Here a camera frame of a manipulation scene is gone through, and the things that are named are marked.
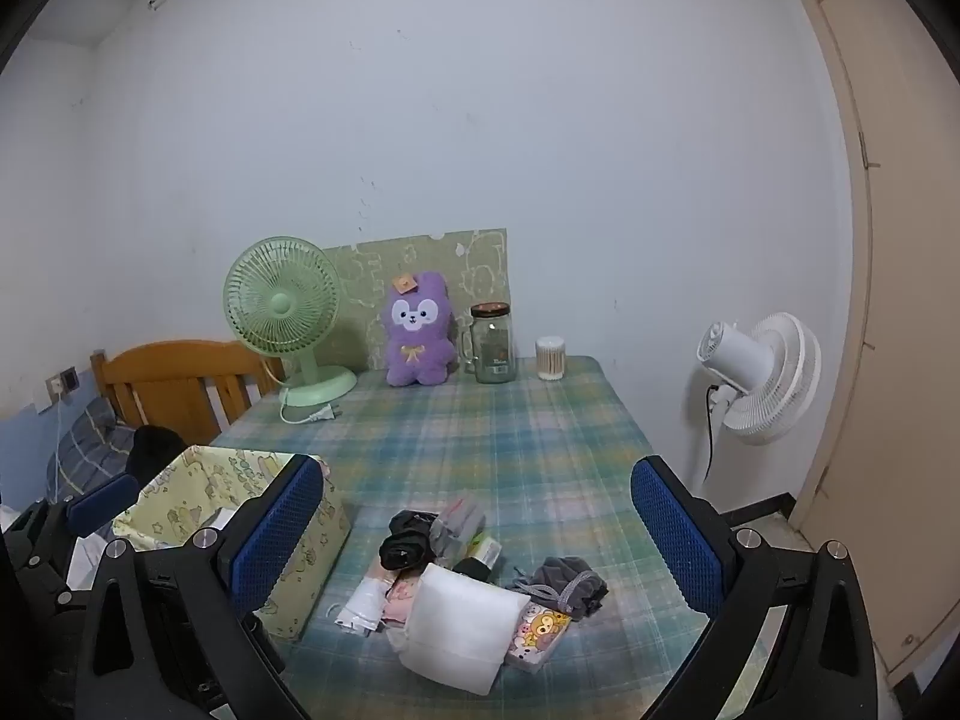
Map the beige door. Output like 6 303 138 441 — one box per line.
772 0 960 691

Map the wooden bed headboard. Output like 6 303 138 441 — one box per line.
91 340 286 447

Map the white standing fan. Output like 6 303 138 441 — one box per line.
696 312 822 488

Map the cotton swab container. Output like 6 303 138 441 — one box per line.
535 335 569 381

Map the blue plaid pillow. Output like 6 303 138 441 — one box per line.
46 395 140 500

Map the purple plush toy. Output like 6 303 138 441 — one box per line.
382 272 458 389

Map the cartoon printed tissue packet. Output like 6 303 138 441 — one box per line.
506 600 572 672

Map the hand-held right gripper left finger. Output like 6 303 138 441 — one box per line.
75 454 325 720

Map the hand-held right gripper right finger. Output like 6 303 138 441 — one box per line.
630 454 878 720

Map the black fan cable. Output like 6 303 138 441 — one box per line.
701 382 725 485

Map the glass jar mug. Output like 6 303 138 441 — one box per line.
455 302 517 385

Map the green patterned board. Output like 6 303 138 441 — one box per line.
322 229 512 372

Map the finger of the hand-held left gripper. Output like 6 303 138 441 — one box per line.
0 474 141 610

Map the clear plastic pouch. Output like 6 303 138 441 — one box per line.
427 495 488 563

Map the black jacket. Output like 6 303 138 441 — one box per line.
124 425 188 492

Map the black floor object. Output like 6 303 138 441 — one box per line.
721 493 794 537

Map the desk fan power cord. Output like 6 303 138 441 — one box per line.
279 390 344 425

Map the black cloth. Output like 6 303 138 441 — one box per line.
379 510 440 571

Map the yellow printed storage box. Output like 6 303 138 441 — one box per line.
112 446 353 642

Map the green desk fan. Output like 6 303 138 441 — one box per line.
222 236 359 407

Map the grey underwear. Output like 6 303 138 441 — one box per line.
510 556 610 620

